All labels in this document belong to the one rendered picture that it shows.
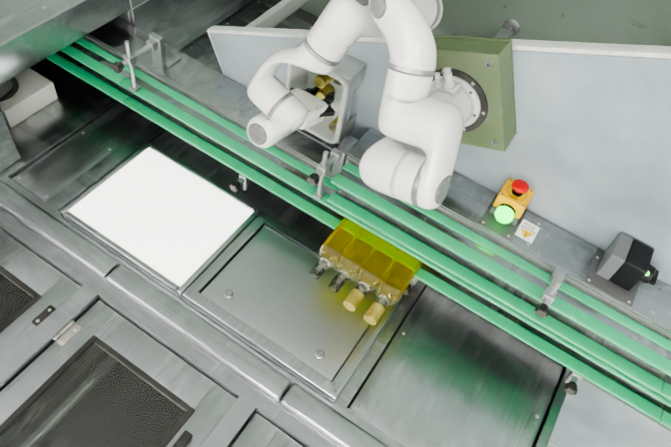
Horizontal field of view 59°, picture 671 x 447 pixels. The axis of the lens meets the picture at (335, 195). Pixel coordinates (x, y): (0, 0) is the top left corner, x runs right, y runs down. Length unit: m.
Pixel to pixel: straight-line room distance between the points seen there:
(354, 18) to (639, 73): 0.54
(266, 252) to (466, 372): 0.61
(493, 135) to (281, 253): 0.66
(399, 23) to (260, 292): 0.83
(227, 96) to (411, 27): 0.85
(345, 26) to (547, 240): 0.71
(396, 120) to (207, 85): 0.86
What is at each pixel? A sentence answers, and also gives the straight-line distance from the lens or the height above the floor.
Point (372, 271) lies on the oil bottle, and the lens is 1.47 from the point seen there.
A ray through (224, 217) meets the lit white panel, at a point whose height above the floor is 1.06.
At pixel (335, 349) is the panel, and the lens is 1.53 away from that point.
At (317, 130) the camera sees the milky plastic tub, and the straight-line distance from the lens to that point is 1.61.
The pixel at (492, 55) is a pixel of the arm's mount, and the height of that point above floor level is 0.82.
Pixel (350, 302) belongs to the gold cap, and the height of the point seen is 1.16.
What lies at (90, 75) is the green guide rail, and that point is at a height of 0.94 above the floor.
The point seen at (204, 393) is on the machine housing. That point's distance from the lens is 1.52.
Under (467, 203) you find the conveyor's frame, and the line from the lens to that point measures 1.50.
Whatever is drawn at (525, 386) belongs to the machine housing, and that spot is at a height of 1.00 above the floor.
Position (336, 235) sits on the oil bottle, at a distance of 1.51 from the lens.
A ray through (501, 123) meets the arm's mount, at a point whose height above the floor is 0.82.
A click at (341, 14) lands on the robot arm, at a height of 0.99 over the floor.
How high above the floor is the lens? 1.85
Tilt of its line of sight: 36 degrees down
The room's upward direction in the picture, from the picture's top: 139 degrees counter-clockwise
